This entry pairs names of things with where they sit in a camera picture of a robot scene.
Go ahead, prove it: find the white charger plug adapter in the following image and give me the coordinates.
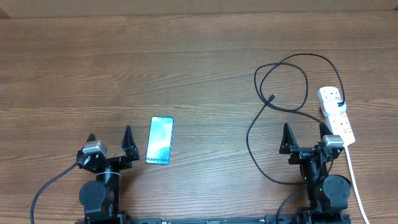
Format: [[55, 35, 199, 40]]
[[322, 99, 347, 117]]

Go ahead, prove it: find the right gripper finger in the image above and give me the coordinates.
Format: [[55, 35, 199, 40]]
[[319, 123, 333, 139], [279, 123, 299, 154]]

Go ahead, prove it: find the black USB charging cable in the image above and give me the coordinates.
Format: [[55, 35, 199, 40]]
[[246, 53, 346, 185]]

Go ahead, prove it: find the white power strip cord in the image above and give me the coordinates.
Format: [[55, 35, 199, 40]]
[[343, 146, 370, 224]]

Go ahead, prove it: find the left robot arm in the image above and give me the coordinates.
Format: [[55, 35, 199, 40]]
[[76, 126, 139, 224]]

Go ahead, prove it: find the white power strip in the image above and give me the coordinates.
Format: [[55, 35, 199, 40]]
[[317, 86, 355, 147]]

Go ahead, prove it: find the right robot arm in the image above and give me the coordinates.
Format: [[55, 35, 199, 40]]
[[275, 123, 352, 223]]

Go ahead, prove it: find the blue Galaxy S24+ smartphone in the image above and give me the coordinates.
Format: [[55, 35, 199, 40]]
[[146, 116, 174, 166]]

